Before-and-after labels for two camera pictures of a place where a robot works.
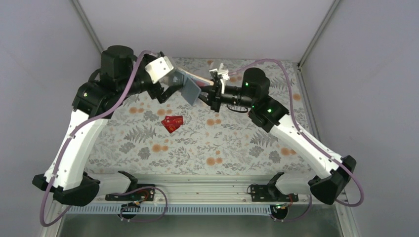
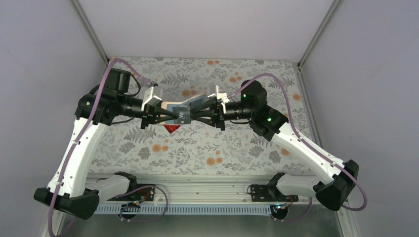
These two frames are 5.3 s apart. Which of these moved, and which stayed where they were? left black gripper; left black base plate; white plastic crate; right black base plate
Moved: left black gripper
Stayed: left black base plate; white plastic crate; right black base plate
